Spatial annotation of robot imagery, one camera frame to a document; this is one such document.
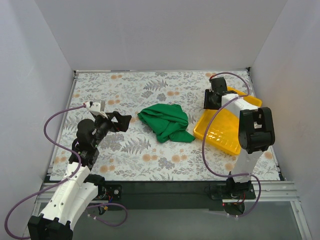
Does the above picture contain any yellow plastic tray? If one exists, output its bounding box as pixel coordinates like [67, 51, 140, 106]
[193, 86, 262, 155]

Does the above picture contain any green t shirt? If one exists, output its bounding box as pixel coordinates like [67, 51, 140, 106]
[137, 103, 195, 143]

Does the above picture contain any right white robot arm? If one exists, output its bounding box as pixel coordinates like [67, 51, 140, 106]
[204, 76, 275, 199]

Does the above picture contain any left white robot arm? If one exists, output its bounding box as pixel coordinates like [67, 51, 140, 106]
[27, 111, 132, 240]

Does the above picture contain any floral table mat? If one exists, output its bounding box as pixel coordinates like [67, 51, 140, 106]
[49, 71, 285, 182]

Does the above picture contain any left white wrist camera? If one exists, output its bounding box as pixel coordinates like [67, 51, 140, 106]
[84, 100, 107, 118]

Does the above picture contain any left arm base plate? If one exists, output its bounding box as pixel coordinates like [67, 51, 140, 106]
[94, 184, 122, 201]

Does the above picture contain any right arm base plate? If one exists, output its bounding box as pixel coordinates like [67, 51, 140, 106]
[204, 181, 256, 200]

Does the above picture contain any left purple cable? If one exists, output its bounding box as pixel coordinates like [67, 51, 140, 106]
[4, 103, 129, 240]

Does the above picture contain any aluminium frame rail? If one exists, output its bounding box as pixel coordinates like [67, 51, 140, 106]
[36, 180, 312, 240]

